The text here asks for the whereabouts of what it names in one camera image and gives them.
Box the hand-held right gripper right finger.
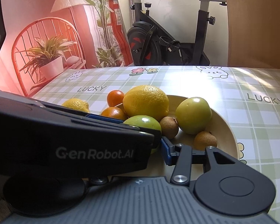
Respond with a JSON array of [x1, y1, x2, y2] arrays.
[[161, 137, 242, 186]]

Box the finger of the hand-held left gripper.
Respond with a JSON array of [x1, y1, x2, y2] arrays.
[[124, 123, 163, 150], [40, 100, 125, 125]]

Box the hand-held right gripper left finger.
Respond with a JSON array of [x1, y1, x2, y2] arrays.
[[89, 176, 109, 185]]

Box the brown longan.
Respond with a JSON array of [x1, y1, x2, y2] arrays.
[[159, 117, 179, 140], [194, 131, 218, 151]]

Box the green round fruit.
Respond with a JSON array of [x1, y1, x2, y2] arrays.
[[122, 115, 162, 154]]

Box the large yellow lemon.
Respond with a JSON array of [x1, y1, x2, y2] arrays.
[[122, 85, 169, 122]]

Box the cream round plate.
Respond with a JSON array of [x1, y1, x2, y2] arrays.
[[114, 95, 239, 180]]

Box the small orange tangerine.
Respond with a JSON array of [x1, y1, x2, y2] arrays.
[[107, 90, 125, 107]]

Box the small yellow lemon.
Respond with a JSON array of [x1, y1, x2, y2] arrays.
[[61, 98, 90, 113]]

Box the yellow-green round fruit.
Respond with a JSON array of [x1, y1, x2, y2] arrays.
[[175, 97, 213, 135]]

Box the green plaid tablecloth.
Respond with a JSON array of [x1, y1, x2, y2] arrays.
[[31, 65, 280, 215]]

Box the black exercise bike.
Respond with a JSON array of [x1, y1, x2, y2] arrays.
[[114, 0, 227, 66]]

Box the printed backdrop cloth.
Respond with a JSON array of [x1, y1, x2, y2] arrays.
[[0, 0, 134, 98]]

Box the wooden panel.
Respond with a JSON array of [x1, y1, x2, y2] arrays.
[[224, 0, 280, 71]]

